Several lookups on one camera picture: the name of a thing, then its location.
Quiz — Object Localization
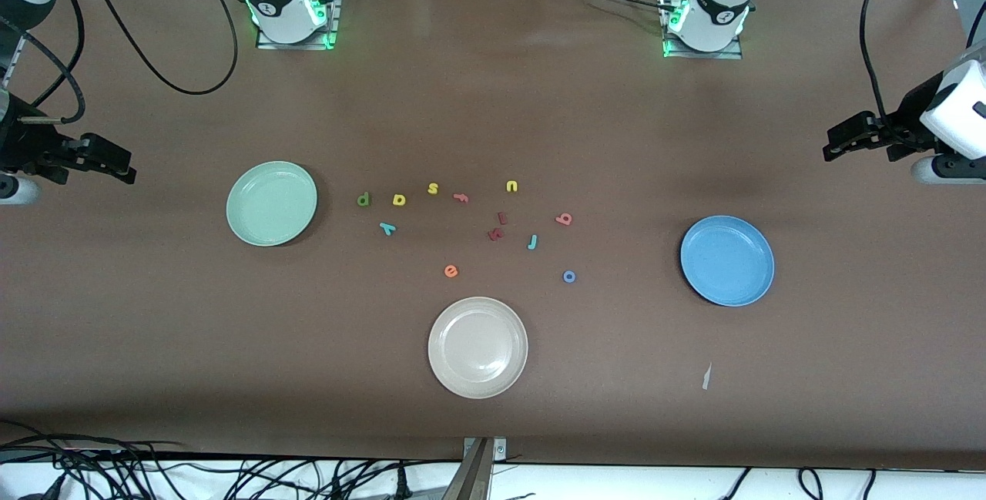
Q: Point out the tangled black floor cables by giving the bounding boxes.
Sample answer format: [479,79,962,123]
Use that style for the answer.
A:
[0,419,463,500]

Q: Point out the grey metal mounting bracket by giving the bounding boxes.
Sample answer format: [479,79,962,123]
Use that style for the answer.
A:
[443,437,508,500]

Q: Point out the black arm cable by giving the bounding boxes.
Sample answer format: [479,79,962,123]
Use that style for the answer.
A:
[859,0,902,119]
[73,0,240,96]

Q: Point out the light green plate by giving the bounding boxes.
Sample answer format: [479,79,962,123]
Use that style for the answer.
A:
[226,160,318,247]

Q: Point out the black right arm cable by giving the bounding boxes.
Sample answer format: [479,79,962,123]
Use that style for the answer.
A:
[73,0,240,96]

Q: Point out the aluminium frame profile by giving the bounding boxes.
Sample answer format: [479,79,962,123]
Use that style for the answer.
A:
[0,0,78,92]

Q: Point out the blue plate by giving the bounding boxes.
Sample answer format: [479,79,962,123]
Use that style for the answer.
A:
[679,215,776,307]

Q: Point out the thin black cable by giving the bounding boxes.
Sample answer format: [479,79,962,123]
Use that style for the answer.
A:
[35,0,86,106]
[965,1,986,50]
[0,18,87,125]

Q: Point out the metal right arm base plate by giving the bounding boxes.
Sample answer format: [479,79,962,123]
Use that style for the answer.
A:
[254,0,344,51]

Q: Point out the beige plate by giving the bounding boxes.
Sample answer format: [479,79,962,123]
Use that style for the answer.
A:
[428,297,529,400]

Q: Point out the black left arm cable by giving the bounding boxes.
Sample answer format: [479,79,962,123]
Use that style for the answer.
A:
[859,0,902,119]

